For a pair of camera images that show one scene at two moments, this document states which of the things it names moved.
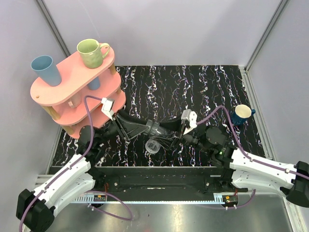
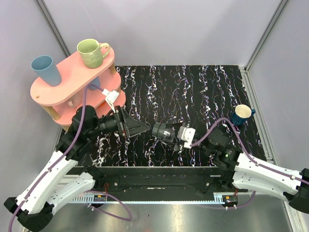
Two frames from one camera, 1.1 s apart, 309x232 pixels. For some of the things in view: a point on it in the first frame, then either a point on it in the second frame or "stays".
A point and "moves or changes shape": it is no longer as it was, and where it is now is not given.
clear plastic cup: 153,145 moves or changes shape
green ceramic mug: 91,52 stays
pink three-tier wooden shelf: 65,102 stays
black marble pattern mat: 166,109 stays
